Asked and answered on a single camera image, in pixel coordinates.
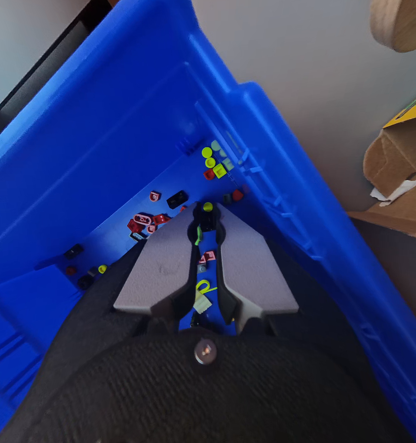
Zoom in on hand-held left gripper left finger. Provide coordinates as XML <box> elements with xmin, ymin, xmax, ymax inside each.
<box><xmin>113</xmin><ymin>203</ymin><xmax>201</xmax><ymax>318</ymax></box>

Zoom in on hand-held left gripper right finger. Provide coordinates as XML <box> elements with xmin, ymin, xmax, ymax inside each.
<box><xmin>214</xmin><ymin>203</ymin><xmax>299</xmax><ymax>333</ymax></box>

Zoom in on black lego brick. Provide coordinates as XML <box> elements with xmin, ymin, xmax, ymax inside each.
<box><xmin>198</xmin><ymin>210</ymin><xmax>218</xmax><ymax>232</ymax></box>

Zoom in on blue plastic bin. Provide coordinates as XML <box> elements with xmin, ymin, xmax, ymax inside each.
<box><xmin>0</xmin><ymin>0</ymin><xmax>416</xmax><ymax>443</ymax></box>

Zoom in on pile of loose lego pieces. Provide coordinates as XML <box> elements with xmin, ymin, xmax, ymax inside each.
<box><xmin>64</xmin><ymin>140</ymin><xmax>246</xmax><ymax>329</ymax></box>

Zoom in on white paper scrap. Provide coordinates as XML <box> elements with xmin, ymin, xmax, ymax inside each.
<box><xmin>370</xmin><ymin>179</ymin><xmax>416</xmax><ymax>207</ymax></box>

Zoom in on brown cardboard box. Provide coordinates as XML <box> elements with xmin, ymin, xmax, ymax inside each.
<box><xmin>347</xmin><ymin>88</ymin><xmax>416</xmax><ymax>243</ymax></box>

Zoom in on pale wooden round object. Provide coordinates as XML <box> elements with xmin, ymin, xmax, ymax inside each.
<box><xmin>370</xmin><ymin>0</ymin><xmax>416</xmax><ymax>53</ymax></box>

